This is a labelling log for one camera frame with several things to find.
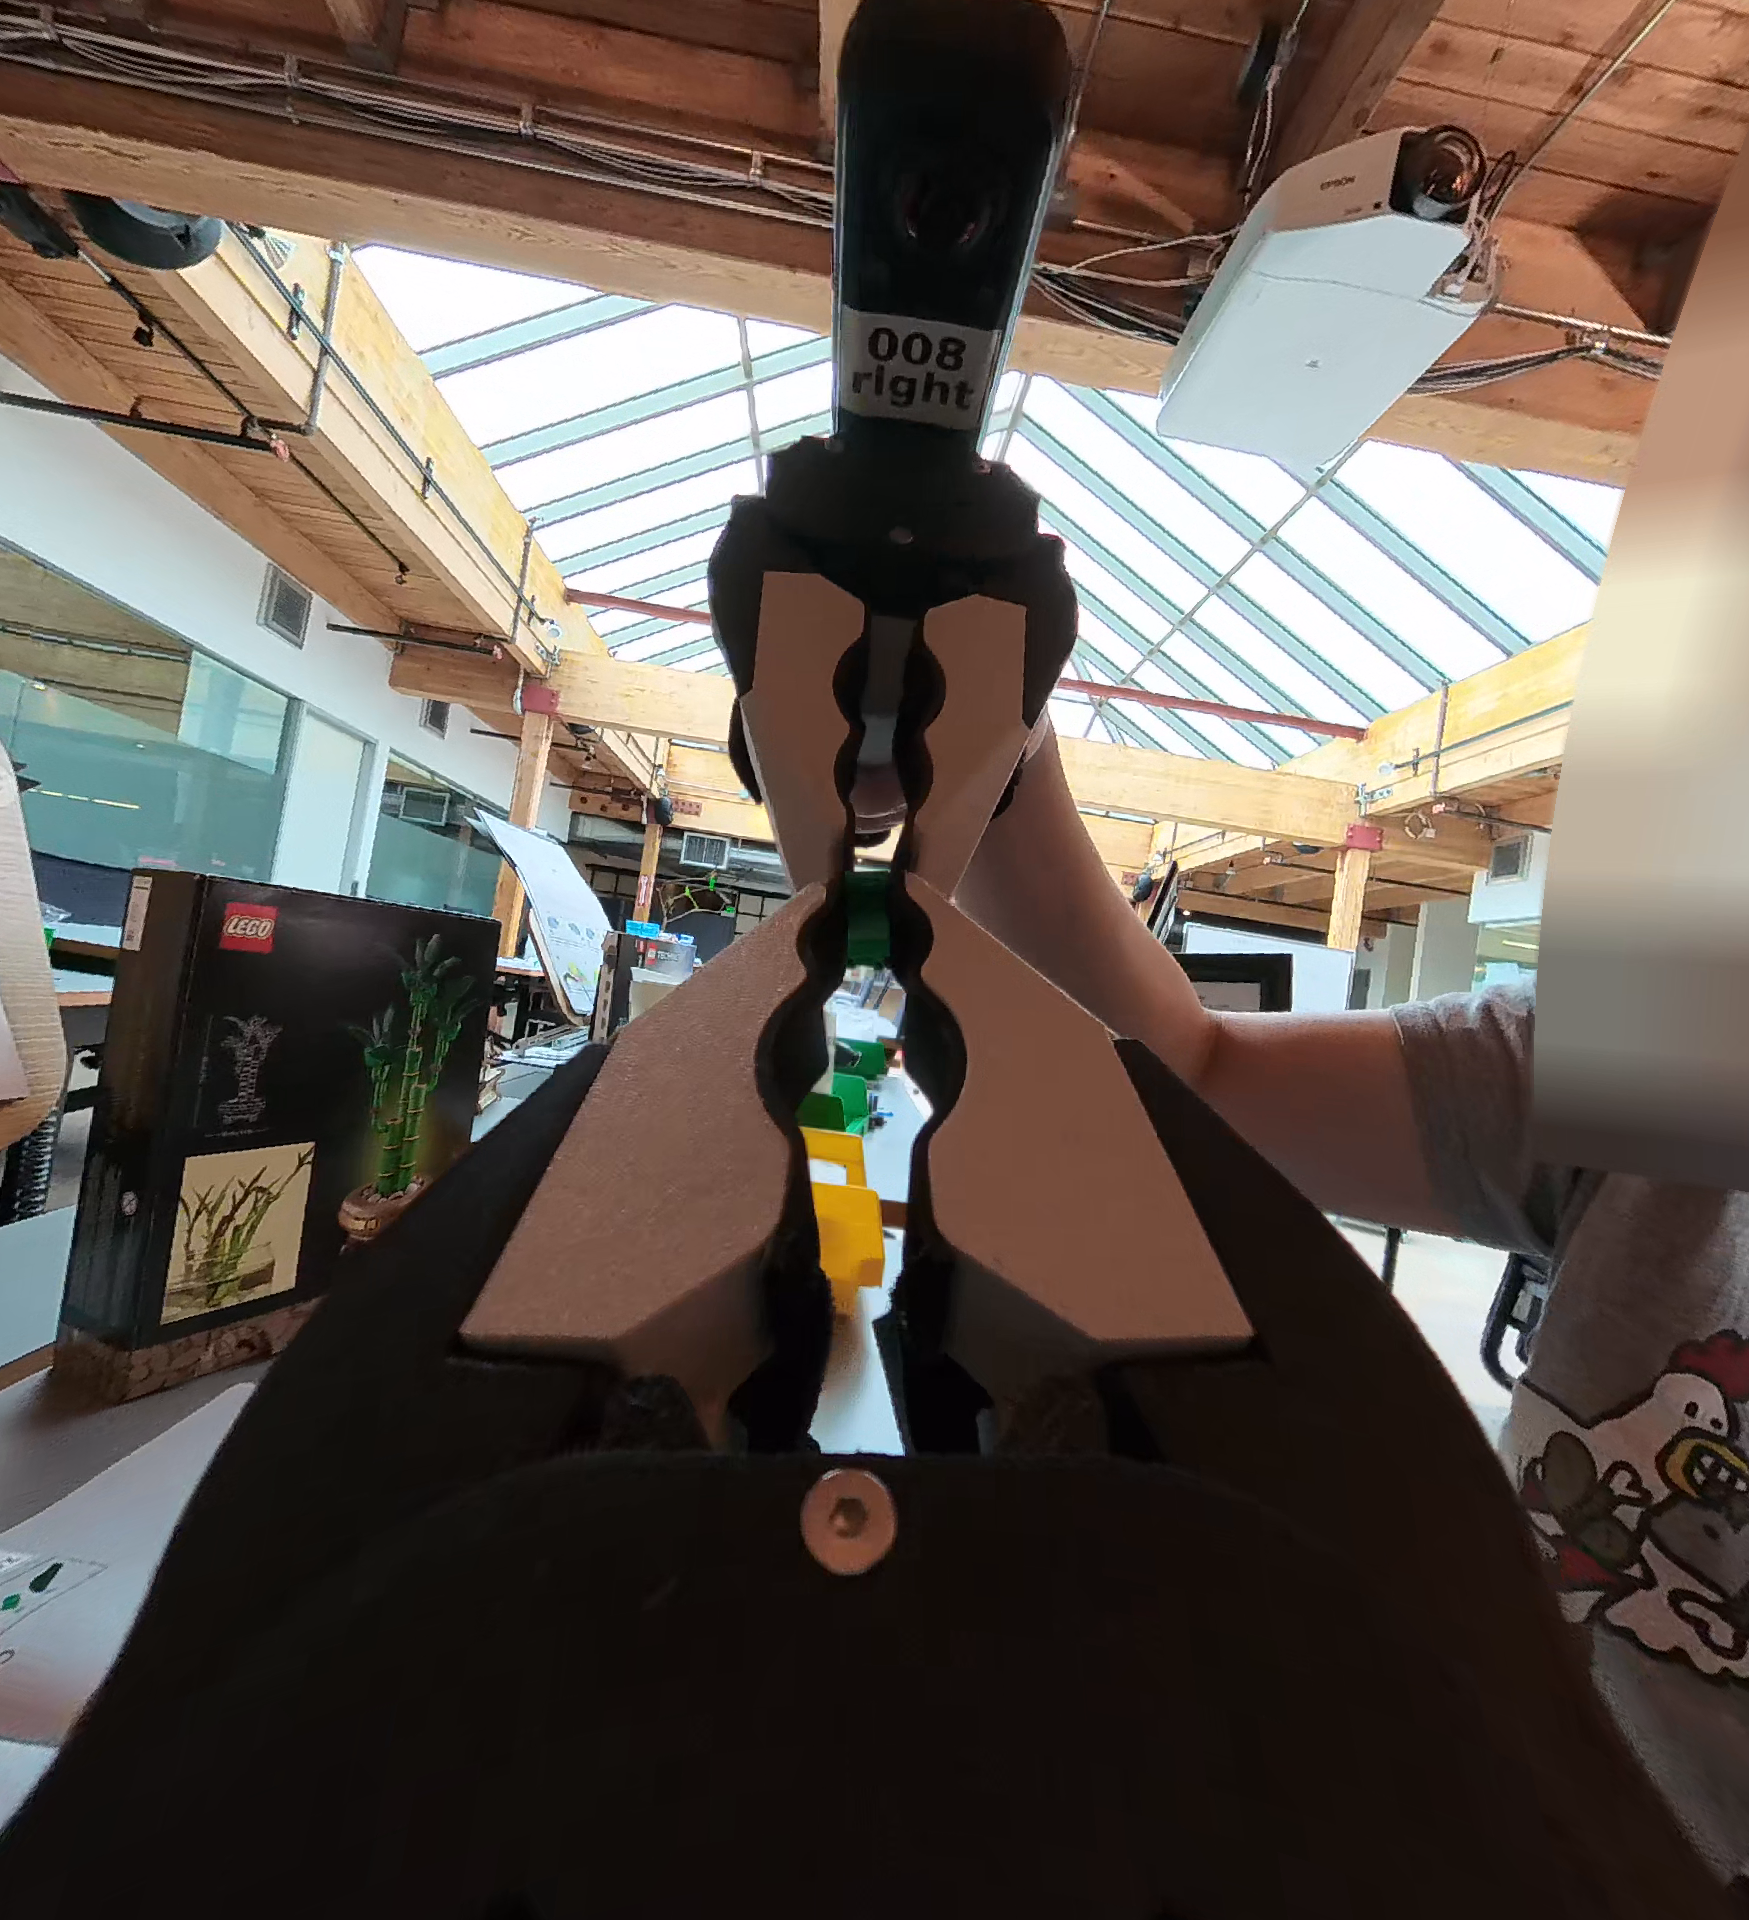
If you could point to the green plastic bin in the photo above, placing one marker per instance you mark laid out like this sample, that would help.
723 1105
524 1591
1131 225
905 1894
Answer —
833 1107

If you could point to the yellow plastic bin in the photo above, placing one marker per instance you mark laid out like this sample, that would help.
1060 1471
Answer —
844 1230

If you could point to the white wall vent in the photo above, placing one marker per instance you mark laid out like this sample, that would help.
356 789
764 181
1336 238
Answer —
704 851

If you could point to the black lego set box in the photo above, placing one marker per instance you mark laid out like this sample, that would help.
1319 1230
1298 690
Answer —
259 1080

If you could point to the person's right hand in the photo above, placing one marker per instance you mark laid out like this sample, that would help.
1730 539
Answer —
882 793

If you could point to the lego instruction booklet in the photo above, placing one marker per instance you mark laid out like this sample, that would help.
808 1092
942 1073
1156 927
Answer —
4 1605

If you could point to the leaning white poster board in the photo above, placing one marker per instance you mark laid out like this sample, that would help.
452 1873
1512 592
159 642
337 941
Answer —
559 916

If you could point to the bright green lego piece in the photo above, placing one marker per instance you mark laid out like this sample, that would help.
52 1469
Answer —
867 923

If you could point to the person's grey printed t-shirt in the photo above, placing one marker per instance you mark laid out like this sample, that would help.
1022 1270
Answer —
1684 1320

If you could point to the person's right forearm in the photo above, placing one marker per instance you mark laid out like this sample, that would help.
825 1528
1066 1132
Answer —
1144 990

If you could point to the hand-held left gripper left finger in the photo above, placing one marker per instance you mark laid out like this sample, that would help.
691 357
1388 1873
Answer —
634 1201

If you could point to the white ceiling projector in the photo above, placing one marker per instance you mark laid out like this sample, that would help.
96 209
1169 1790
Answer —
1309 315

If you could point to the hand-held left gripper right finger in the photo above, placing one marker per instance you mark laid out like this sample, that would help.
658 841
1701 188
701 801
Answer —
1070 1201

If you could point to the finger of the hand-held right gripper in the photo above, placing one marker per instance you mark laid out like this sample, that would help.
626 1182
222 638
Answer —
798 705
978 720

